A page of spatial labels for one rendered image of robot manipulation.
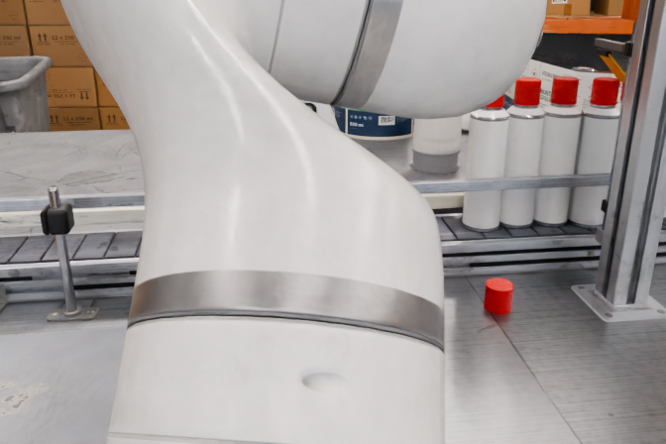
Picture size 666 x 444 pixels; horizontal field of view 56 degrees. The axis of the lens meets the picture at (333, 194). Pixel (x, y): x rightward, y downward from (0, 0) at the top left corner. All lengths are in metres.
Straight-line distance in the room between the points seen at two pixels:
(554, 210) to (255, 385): 0.77
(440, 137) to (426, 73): 0.83
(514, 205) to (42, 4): 3.68
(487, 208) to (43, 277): 0.58
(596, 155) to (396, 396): 0.74
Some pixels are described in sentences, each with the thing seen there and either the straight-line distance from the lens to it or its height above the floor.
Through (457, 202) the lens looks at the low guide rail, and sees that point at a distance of 0.93.
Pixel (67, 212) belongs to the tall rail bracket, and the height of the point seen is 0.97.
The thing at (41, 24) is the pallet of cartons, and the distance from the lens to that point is 4.30.
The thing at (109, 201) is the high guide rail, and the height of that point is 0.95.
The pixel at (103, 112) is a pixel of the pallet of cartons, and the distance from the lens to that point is 4.26.
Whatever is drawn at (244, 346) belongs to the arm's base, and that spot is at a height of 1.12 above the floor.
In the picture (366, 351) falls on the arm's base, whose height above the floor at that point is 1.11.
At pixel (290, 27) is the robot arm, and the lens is 0.27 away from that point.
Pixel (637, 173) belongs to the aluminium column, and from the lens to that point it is 0.79.
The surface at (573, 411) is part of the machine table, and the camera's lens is 0.67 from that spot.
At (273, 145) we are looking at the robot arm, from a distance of 0.21.
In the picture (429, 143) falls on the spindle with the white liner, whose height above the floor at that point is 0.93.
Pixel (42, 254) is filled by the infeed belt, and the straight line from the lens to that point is 0.89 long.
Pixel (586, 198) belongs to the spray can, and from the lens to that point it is 0.94.
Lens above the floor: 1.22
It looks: 20 degrees down
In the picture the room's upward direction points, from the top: straight up
